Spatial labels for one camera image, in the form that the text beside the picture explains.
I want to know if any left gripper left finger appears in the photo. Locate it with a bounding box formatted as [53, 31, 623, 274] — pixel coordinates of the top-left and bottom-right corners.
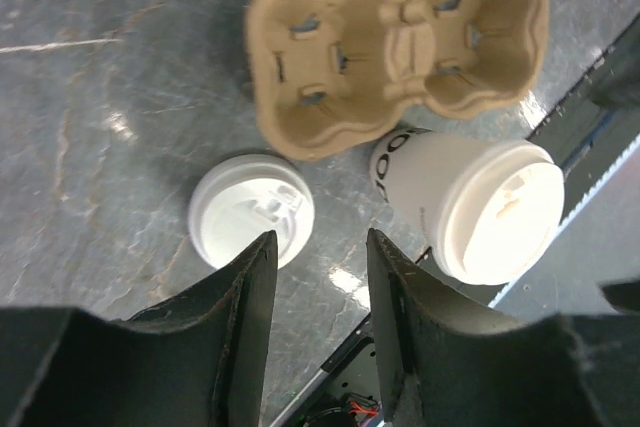
[1, 232, 278, 426]

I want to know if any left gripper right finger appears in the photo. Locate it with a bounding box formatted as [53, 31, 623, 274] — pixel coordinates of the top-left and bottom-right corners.
[366, 229, 639, 426]

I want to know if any white paper coffee cup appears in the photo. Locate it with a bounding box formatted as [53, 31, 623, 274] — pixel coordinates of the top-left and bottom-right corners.
[371, 128, 506, 262]

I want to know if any brown cardboard cup carrier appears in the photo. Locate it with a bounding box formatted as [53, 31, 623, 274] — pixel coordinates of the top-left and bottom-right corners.
[245, 0, 550, 161]

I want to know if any white plastic cup lid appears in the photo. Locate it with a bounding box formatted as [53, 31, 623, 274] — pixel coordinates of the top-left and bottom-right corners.
[187, 154, 315, 270]

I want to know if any blue cable duct rail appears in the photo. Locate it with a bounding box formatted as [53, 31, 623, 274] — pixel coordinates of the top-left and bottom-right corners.
[487, 134, 640, 308]

